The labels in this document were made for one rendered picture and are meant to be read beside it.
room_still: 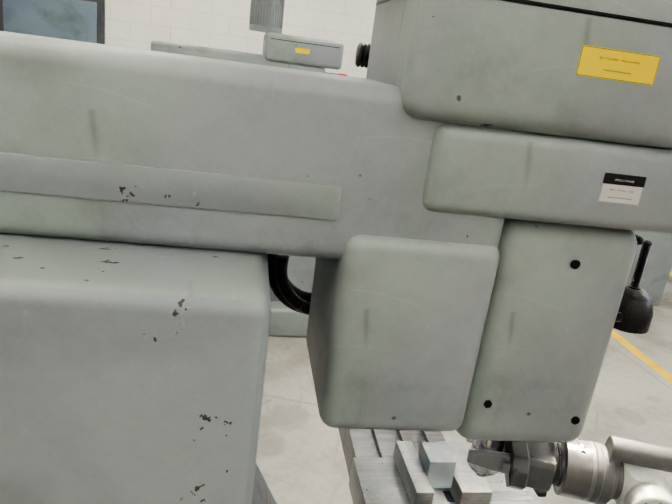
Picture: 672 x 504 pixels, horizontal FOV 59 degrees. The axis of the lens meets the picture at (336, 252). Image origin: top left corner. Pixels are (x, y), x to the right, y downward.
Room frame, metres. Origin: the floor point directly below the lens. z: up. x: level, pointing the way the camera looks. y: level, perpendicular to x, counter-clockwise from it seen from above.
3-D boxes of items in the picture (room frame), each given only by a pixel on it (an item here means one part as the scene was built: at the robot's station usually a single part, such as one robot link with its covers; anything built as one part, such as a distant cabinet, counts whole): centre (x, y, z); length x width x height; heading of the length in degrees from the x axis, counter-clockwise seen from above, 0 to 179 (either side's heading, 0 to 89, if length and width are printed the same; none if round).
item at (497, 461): (0.76, -0.27, 1.24); 0.06 x 0.02 x 0.03; 81
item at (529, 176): (0.79, -0.23, 1.68); 0.34 x 0.24 x 0.10; 100
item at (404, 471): (0.97, -0.27, 1.01); 0.35 x 0.15 x 0.11; 101
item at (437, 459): (0.96, -0.24, 1.07); 0.06 x 0.05 x 0.06; 11
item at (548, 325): (0.79, -0.27, 1.47); 0.21 x 0.19 x 0.32; 10
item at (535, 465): (0.78, -0.36, 1.23); 0.13 x 0.12 x 0.10; 171
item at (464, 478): (0.97, -0.30, 1.05); 0.15 x 0.06 x 0.04; 11
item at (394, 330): (0.76, -0.08, 1.47); 0.24 x 0.19 x 0.26; 10
